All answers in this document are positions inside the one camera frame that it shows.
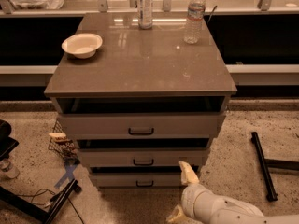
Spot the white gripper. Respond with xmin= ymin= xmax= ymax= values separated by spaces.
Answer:
xmin=166 ymin=161 xmax=218 ymax=224

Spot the grey drawer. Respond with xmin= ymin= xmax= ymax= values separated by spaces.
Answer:
xmin=58 ymin=112 xmax=225 ymax=140
xmin=89 ymin=173 xmax=182 ymax=188
xmin=78 ymin=148 xmax=209 ymax=167

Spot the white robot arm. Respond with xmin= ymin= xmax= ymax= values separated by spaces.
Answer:
xmin=166 ymin=161 xmax=299 ymax=224

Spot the grey drawer cabinet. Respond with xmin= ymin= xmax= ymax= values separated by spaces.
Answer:
xmin=45 ymin=13 xmax=236 ymax=174

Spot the black stand right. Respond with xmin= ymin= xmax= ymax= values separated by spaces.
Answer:
xmin=251 ymin=132 xmax=299 ymax=202

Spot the black stand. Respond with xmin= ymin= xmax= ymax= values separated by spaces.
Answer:
xmin=0 ymin=179 xmax=81 ymax=224
xmin=251 ymin=132 xmax=299 ymax=202

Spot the blue tape cross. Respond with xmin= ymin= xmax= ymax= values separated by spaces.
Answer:
xmin=54 ymin=162 xmax=78 ymax=189

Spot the snack package in basket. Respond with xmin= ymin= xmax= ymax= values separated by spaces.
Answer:
xmin=49 ymin=133 xmax=70 ymax=144

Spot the clear water bottle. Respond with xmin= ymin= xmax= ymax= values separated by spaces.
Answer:
xmin=184 ymin=0 xmax=206 ymax=44

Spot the black stand left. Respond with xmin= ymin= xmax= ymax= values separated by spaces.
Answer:
xmin=0 ymin=179 xmax=81 ymax=224

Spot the plastic bottle on floor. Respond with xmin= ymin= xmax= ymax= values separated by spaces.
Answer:
xmin=0 ymin=159 xmax=20 ymax=179

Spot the white paper bowl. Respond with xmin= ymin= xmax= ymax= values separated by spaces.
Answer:
xmin=62 ymin=34 xmax=103 ymax=59

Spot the black chair base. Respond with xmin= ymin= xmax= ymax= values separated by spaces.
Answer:
xmin=0 ymin=120 xmax=19 ymax=161

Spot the labelled drink bottle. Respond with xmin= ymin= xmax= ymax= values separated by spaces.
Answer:
xmin=137 ymin=0 xmax=152 ymax=29

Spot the metal railing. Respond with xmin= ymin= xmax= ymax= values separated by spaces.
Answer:
xmin=0 ymin=0 xmax=299 ymax=18

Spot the black wire basket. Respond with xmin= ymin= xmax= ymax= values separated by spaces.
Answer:
xmin=48 ymin=120 xmax=78 ymax=160

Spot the black cable on floor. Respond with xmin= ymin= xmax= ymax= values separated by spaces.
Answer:
xmin=15 ymin=188 xmax=86 ymax=224

